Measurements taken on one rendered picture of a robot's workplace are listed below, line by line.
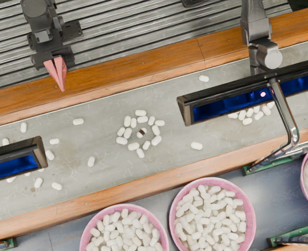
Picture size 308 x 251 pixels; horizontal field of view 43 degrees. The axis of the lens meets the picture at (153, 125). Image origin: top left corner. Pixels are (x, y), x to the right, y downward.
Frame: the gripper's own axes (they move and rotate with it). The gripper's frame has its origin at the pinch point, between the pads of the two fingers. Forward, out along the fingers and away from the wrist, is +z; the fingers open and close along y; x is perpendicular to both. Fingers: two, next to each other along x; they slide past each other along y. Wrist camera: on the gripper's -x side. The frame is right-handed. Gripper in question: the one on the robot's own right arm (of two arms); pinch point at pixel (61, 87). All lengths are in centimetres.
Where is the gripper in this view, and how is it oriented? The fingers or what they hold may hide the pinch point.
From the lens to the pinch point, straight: 100.2
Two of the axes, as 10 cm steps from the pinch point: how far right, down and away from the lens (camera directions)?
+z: 3.2, 9.1, -2.4
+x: -0.3, 2.7, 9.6
